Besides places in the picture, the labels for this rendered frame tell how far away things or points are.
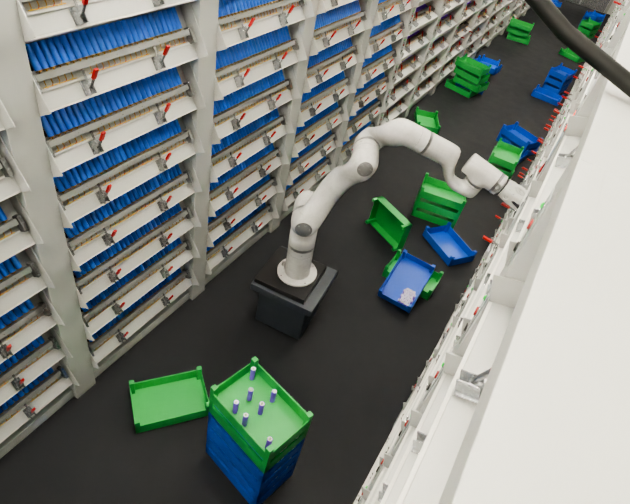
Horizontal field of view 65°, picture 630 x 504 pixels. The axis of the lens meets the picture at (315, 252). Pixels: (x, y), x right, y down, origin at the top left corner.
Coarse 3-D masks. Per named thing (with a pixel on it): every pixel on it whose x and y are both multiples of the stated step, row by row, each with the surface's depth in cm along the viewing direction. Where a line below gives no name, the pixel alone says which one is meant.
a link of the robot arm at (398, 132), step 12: (396, 120) 179; (408, 120) 179; (360, 132) 193; (372, 132) 187; (384, 132) 180; (396, 132) 178; (408, 132) 178; (420, 132) 179; (384, 144) 188; (396, 144) 182; (408, 144) 180; (420, 144) 180
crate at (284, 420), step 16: (256, 368) 182; (224, 384) 174; (240, 384) 179; (256, 384) 180; (272, 384) 179; (224, 400) 173; (240, 400) 174; (256, 400) 175; (288, 400) 175; (240, 416) 170; (256, 416) 171; (272, 416) 172; (288, 416) 173; (304, 416) 172; (240, 432) 165; (256, 432) 167; (272, 432) 168; (288, 432) 169; (256, 448) 161; (272, 448) 156
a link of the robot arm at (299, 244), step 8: (304, 192) 215; (312, 192) 215; (296, 200) 214; (304, 200) 210; (296, 240) 218; (304, 240) 218; (312, 240) 220; (296, 248) 220; (304, 248) 219; (312, 248) 222
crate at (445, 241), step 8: (448, 224) 330; (424, 232) 326; (432, 232) 331; (440, 232) 334; (448, 232) 334; (432, 240) 320; (440, 240) 327; (448, 240) 329; (456, 240) 328; (440, 248) 314; (448, 248) 323; (456, 248) 324; (464, 248) 323; (440, 256) 315; (448, 256) 309; (456, 256) 318; (464, 256) 320; (472, 256) 314; (448, 264) 309; (456, 264) 313
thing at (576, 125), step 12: (576, 120) 119; (576, 132) 121; (564, 144) 118; (576, 144) 118; (564, 156) 109; (552, 168) 108; (564, 168) 108; (552, 180) 104; (540, 192) 100; (528, 216) 93
